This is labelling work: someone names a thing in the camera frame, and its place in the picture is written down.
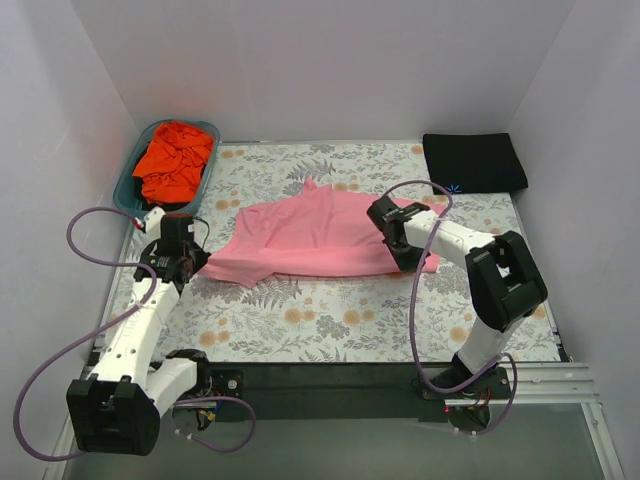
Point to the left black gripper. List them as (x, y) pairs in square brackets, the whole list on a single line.
[(192, 261)]

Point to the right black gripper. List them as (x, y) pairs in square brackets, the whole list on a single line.
[(388, 232)]

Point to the pink t shirt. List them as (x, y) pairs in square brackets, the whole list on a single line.
[(321, 232)]

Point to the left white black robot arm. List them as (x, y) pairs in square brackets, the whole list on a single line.
[(119, 406)]

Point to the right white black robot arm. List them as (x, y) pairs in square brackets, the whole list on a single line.
[(505, 284)]

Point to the orange t shirt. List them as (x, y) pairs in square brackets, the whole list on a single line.
[(171, 169)]

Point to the folded black t shirt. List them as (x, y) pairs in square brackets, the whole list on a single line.
[(474, 164)]

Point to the floral table mat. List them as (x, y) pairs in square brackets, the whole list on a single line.
[(291, 319)]

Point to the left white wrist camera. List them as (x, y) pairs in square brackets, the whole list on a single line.
[(150, 224)]

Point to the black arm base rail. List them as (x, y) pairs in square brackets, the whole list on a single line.
[(343, 391)]

